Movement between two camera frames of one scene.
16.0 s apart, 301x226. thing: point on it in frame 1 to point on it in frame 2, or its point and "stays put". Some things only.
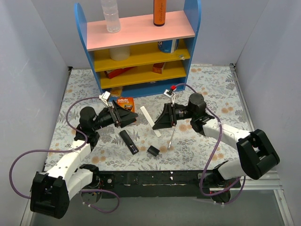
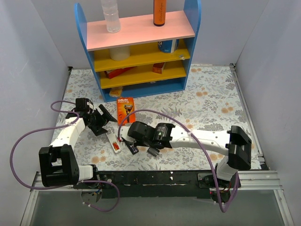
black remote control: [129, 142] stays put
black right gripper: [173, 114] to [135, 141]
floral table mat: [138, 145] stays put
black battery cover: [153, 150] stays put
